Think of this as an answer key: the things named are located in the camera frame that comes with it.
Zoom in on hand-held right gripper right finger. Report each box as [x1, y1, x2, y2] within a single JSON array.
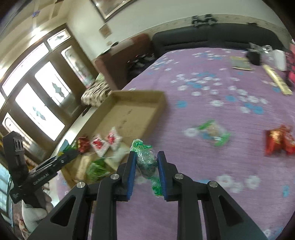
[[157, 151, 269, 240]]

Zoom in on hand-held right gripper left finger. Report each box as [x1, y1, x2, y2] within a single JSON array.
[[29, 151, 137, 240]]

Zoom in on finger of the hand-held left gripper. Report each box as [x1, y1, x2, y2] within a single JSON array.
[[38, 150, 79, 172]]

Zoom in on green striped snack packet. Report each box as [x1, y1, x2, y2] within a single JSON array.
[[61, 140, 77, 153]]

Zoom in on dark green candy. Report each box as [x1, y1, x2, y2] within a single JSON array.
[[131, 139, 162, 196]]

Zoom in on long beige cracker packet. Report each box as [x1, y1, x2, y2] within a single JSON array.
[[76, 155, 93, 180]]

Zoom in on pale green-white snack packet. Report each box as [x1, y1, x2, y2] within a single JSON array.
[[105, 148, 129, 172]]

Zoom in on small red candy packet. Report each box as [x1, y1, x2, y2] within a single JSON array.
[[77, 137, 90, 154]]

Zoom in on green pea snack packet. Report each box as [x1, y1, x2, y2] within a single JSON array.
[[86, 159, 111, 181]]

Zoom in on white red-label snack packet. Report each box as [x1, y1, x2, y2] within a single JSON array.
[[91, 135, 109, 157]]

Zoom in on white red-stripe snack packet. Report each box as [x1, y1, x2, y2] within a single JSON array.
[[105, 127, 123, 150]]

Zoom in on brown cardboard box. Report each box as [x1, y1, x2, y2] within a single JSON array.
[[61, 90, 167, 185]]

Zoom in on person's left hand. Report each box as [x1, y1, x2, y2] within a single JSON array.
[[22, 191, 52, 233]]

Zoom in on clear green-ended snack wrapper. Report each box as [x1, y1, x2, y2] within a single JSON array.
[[197, 119, 231, 147]]

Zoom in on wooden framed glass doors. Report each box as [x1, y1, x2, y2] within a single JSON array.
[[0, 28, 97, 162]]

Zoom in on zebra print cloth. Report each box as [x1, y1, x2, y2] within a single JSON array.
[[81, 74, 113, 108]]

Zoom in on purple floral bedsheet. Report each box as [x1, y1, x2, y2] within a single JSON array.
[[46, 47, 295, 240]]

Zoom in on brown nightstand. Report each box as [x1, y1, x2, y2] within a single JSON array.
[[93, 33, 154, 90]]

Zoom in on dark red gold-print snack packet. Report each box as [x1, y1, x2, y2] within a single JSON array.
[[264, 126, 285, 157]]

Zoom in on dark red pleated snack packet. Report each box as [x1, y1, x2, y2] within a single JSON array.
[[282, 125, 295, 155]]

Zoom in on thin book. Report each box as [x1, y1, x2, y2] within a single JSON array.
[[231, 56, 253, 71]]

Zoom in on black padded headboard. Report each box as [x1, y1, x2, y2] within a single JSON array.
[[152, 25, 286, 61]]

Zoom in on long beige paper packet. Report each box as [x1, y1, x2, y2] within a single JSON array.
[[263, 64, 293, 95]]

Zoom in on black cup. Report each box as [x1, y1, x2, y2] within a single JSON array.
[[247, 49, 262, 66]]

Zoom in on white cup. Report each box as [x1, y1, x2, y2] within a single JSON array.
[[273, 49, 287, 71]]

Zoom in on small wall sticker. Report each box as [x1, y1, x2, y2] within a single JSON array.
[[99, 24, 112, 38]]

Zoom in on framed wall picture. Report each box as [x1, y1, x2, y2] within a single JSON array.
[[90, 0, 139, 22]]

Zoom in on black wall ornament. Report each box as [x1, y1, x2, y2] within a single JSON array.
[[191, 14, 218, 28]]

